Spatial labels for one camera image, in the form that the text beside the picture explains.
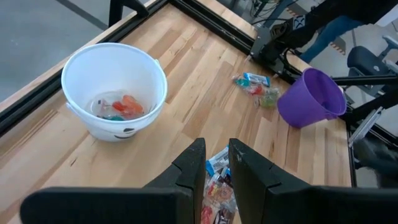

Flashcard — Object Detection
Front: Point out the green gummy candy packet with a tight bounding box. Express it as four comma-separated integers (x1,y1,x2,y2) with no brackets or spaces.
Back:
259,88,280,109
101,114,125,122
234,77,251,88

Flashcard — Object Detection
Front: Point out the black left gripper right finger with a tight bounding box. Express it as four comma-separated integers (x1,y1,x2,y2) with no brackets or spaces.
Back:
228,138,398,224

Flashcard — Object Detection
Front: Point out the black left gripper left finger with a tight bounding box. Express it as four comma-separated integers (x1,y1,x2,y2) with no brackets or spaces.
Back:
20,138,207,224

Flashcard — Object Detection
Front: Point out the person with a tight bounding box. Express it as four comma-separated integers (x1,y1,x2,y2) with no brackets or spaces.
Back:
292,0,398,63

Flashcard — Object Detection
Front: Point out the white metal bracket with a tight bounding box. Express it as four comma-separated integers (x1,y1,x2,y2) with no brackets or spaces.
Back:
347,106,384,149

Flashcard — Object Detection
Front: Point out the white plastic bucket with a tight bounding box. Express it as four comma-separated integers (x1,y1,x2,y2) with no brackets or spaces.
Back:
60,42,169,142

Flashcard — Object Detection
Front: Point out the dark brown candy bar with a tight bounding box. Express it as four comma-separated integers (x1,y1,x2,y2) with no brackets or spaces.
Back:
214,208,234,224

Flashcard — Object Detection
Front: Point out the red gummy candy packet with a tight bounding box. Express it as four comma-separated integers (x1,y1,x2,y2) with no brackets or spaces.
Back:
205,180,234,203
248,85,265,96
121,95,146,115
111,101,128,114
201,205,215,224

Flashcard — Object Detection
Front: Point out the blue white candy bar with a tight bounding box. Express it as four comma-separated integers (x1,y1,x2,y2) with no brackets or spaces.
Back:
222,167,233,185
205,146,231,177
243,72,271,87

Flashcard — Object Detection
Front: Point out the purple plastic basket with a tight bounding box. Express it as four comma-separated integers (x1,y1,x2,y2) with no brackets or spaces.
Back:
276,67,348,129

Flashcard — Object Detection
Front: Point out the black frame clamp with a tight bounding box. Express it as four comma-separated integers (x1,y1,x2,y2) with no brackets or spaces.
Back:
108,0,150,28

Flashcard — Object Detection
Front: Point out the black aluminium table frame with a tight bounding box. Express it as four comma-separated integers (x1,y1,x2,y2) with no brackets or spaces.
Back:
0,0,398,150

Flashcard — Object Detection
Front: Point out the black office chair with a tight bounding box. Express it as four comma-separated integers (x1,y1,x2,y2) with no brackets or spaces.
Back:
346,35,398,94

